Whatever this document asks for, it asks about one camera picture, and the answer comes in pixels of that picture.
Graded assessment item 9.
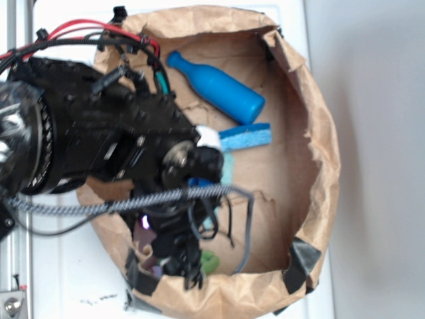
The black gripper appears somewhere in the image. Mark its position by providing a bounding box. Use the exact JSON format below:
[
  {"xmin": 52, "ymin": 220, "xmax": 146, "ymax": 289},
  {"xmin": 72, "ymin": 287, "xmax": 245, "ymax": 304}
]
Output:
[{"xmin": 132, "ymin": 195, "xmax": 220, "ymax": 290}]

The green plush animal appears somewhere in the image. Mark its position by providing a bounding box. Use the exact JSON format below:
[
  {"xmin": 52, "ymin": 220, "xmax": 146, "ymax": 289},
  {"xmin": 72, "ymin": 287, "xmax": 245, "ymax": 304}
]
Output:
[{"xmin": 201, "ymin": 251, "xmax": 220, "ymax": 275}]

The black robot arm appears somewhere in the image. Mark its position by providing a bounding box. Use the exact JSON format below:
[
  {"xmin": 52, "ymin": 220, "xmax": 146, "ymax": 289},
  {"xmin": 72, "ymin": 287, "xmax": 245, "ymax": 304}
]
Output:
[{"xmin": 1, "ymin": 58, "xmax": 223, "ymax": 288}]

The light teal cloth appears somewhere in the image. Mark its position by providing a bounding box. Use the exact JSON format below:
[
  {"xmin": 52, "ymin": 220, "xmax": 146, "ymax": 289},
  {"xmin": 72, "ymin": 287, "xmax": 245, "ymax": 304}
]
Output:
[{"xmin": 203, "ymin": 152, "xmax": 235, "ymax": 230}]

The brown paper bag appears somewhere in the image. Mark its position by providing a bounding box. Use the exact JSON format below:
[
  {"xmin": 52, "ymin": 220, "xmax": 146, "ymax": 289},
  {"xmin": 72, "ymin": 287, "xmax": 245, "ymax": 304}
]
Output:
[{"xmin": 92, "ymin": 5, "xmax": 341, "ymax": 318}]

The blue sponge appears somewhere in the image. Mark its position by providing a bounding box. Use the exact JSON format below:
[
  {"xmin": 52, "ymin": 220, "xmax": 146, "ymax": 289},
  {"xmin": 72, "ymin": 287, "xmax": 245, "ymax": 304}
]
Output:
[{"xmin": 218, "ymin": 123, "xmax": 272, "ymax": 152}]

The blue plastic bottle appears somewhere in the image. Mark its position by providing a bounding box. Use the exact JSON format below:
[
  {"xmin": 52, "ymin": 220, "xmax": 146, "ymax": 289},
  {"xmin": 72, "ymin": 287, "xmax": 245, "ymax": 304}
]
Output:
[{"xmin": 167, "ymin": 51, "xmax": 266, "ymax": 125}]

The striped braided cable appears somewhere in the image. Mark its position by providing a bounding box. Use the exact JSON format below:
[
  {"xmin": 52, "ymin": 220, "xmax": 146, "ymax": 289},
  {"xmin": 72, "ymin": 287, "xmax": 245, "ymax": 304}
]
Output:
[{"xmin": 6, "ymin": 184, "xmax": 238, "ymax": 217}]

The aluminium frame rail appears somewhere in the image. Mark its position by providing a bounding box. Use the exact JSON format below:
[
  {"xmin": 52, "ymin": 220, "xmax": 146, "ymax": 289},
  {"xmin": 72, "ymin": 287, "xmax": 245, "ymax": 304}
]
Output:
[{"xmin": 1, "ymin": 1, "xmax": 34, "ymax": 318}]

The red cable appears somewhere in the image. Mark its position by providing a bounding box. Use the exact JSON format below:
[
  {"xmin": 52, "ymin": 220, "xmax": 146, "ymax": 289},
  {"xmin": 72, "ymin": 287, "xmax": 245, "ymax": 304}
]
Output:
[{"xmin": 0, "ymin": 19, "xmax": 160, "ymax": 60}]

